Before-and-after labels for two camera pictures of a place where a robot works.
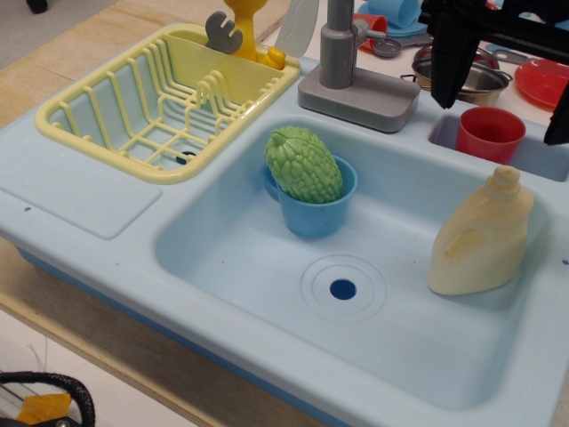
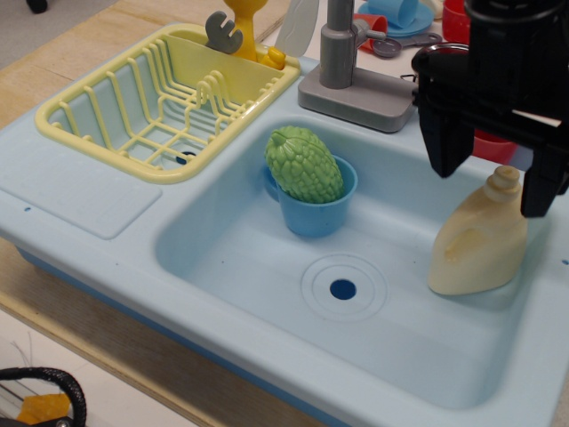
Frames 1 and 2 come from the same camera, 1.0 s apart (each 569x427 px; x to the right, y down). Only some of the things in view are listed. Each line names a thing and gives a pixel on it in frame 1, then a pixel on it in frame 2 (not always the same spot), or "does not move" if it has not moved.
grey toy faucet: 340,90 does not move
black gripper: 457,26 → 513,78
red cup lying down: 375,22 does not move
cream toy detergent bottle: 480,242 does not move
